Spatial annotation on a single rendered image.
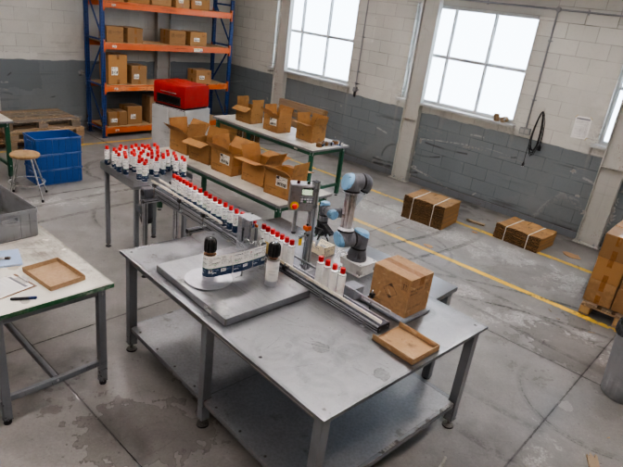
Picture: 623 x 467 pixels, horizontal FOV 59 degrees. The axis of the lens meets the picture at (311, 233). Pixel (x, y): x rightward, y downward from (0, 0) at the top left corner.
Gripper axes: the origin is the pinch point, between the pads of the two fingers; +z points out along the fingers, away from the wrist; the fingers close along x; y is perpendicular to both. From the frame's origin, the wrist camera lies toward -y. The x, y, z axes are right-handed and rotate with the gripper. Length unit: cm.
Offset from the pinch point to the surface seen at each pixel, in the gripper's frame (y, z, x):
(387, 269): -82, -21, 32
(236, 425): -55, 68, 127
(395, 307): -92, 2, 32
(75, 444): 13, 89, 195
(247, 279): -9, 1, 85
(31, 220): 138, -8, 162
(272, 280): -26, -3, 78
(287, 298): -42, 3, 79
